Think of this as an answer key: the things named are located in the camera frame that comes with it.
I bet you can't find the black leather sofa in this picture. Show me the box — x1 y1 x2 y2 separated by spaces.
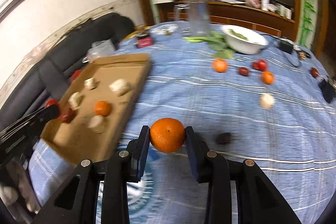
1 12 135 130

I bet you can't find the green leafy vegetable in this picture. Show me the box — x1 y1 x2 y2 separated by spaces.
184 31 235 59

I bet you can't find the white bowl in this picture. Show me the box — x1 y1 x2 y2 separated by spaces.
220 25 268 55

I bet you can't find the large orange mandarin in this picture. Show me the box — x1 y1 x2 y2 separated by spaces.
150 118 186 153

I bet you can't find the clear plastic pitcher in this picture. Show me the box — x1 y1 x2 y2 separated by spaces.
174 0 210 37

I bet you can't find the brown cardboard tray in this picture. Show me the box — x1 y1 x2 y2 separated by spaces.
42 53 151 165

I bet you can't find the dark jar pink label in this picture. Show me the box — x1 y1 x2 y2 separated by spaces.
135 31 154 48

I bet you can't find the red tomato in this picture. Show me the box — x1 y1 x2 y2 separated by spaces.
45 98 59 107
257 59 268 72

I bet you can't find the red plastic bag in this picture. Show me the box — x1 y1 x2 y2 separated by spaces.
70 69 83 82

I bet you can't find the dark jujube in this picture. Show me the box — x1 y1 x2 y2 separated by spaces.
238 67 249 77
215 132 232 145

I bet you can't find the large red jujube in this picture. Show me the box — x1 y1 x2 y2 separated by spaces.
60 107 76 124

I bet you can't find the sugarcane chunk tray left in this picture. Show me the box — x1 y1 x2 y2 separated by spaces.
68 92 83 111

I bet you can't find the dark jujube front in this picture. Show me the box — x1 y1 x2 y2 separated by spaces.
215 132 232 145

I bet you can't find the black pouch on table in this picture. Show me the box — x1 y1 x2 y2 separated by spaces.
318 76 336 103

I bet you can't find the black power adapter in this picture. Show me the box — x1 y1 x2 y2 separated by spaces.
278 39 293 55

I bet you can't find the far dark jujube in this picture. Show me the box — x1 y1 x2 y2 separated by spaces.
238 67 249 77

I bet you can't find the clear plastic bag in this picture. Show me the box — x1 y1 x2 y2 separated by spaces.
82 39 116 63

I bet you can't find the jujube at table edge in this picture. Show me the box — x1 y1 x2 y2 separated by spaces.
310 68 319 79

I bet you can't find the small sugarcane chunk tray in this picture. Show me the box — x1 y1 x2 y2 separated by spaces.
84 77 98 90

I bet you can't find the round sugarcane chunk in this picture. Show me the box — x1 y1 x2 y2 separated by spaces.
260 93 275 109

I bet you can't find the beige sugarcane chunk large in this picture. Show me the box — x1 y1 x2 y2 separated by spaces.
109 79 131 97

